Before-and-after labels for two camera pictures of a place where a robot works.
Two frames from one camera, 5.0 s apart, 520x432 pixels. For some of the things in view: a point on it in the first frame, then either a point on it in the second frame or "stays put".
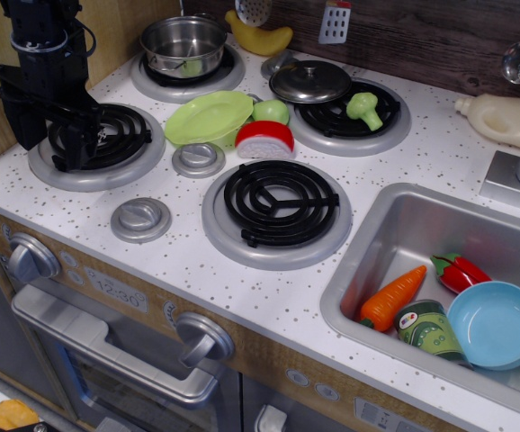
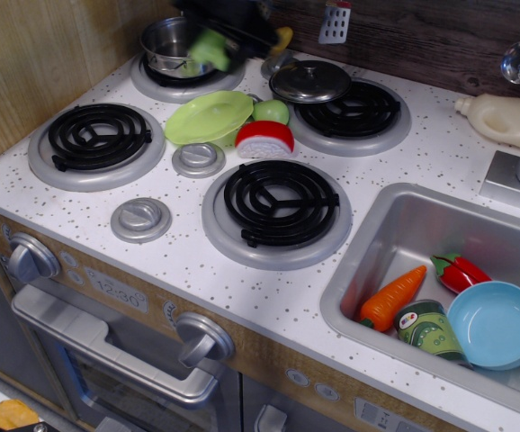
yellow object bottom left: x=12 y=414 stays put
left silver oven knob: x=31 y=261 stays put
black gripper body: x=48 y=88 to x=248 y=28
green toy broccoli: x=363 y=106 to x=210 y=47
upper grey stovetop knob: x=199 y=161 stays put
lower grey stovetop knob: x=141 y=220 stays put
